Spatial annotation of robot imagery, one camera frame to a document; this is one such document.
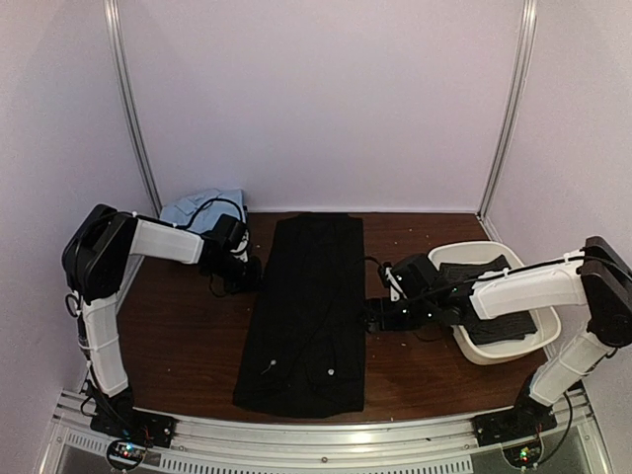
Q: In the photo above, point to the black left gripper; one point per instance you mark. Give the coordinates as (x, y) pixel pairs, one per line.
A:
(253, 279)

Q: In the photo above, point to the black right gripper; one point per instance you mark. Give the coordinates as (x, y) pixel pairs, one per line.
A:
(371, 309)

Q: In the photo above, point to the black long sleeve shirt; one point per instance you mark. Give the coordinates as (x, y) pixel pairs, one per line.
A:
(304, 355)

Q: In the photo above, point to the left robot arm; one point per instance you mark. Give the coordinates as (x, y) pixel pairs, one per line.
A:
(95, 261)

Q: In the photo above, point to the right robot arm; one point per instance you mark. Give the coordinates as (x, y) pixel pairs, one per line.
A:
(501, 309)

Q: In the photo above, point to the dark pinstriped folded shirt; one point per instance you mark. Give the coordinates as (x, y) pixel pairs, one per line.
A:
(511, 327)

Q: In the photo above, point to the white plastic laundry basket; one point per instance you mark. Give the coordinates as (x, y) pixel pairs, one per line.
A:
(546, 320)

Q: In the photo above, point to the light blue folded shirt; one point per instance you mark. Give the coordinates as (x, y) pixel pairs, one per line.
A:
(199, 212)

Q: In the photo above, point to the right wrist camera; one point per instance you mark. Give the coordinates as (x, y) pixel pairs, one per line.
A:
(410, 277)

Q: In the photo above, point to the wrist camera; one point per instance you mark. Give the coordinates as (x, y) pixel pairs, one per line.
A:
(410, 277)
(232, 236)

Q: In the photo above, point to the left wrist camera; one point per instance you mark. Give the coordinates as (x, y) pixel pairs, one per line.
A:
(232, 236)

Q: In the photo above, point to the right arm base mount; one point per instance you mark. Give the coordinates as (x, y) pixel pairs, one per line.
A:
(524, 419)

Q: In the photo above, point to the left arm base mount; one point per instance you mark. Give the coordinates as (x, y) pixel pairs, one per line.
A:
(116, 416)

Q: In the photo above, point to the aluminium frame post right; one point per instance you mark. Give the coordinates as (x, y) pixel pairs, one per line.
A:
(521, 65)

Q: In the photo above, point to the aluminium frame post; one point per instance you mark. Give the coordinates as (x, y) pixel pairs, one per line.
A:
(521, 65)
(129, 107)

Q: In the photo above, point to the aluminium frame post left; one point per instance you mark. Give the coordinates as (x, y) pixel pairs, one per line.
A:
(129, 107)

